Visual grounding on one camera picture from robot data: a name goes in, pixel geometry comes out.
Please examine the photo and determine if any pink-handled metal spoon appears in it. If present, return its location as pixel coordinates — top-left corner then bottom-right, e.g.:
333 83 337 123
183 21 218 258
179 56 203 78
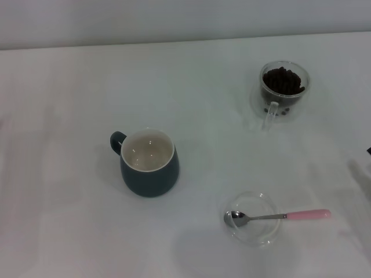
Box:
223 208 332 228

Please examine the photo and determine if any dark blue ceramic mug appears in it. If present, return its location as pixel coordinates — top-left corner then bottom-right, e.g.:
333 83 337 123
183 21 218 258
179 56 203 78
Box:
110 127 180 199

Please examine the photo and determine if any coffee bean pile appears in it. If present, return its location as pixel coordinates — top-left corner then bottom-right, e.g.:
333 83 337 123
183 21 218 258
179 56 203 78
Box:
261 66 307 107

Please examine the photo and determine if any clear round glass dish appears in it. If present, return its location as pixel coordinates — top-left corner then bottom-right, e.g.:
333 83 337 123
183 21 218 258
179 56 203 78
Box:
222 191 283 248

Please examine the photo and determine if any clear double-wall glass cup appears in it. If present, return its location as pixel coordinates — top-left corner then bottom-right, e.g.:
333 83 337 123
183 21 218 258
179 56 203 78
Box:
259 60 311 131

